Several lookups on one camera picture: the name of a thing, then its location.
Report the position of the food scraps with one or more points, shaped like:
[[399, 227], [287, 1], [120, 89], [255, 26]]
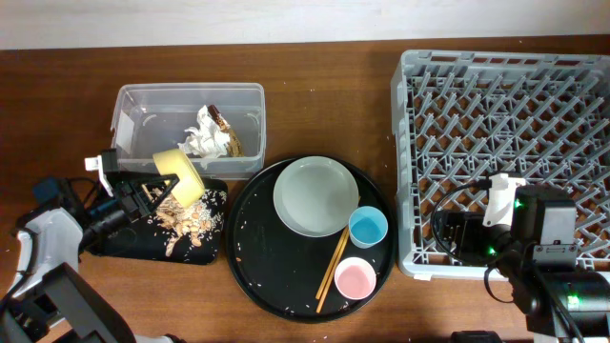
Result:
[[193, 229]]

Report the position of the round black tray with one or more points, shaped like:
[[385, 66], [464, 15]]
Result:
[[281, 270]]

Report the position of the grey plate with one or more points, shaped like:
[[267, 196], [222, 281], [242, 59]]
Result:
[[314, 196]]

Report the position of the black rectangular tray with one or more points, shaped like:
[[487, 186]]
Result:
[[133, 242]]

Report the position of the grey dishwasher rack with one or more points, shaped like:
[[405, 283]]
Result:
[[458, 116]]

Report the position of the blue cup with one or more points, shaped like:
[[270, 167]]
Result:
[[367, 226]]

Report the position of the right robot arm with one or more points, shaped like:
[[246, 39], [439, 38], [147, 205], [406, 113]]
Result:
[[535, 251]]

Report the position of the pink cup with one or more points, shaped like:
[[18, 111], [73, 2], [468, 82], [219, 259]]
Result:
[[355, 278]]

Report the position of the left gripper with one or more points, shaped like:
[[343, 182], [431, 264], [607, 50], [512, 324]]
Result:
[[132, 188]]

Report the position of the white tissue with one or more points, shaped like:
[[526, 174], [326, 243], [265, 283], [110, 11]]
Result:
[[211, 138]]

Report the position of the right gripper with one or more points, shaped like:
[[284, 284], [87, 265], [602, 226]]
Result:
[[469, 222]]

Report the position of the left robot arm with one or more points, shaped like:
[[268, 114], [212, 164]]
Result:
[[47, 288]]

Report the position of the clear plastic bin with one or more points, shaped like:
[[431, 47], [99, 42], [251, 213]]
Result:
[[149, 118]]

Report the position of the brown snack wrapper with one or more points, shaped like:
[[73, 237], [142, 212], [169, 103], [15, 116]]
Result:
[[233, 147]]

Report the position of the wooden chopstick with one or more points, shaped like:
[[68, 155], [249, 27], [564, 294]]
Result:
[[331, 264], [321, 302]]

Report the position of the yellow bowl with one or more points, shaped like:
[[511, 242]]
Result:
[[190, 186]]

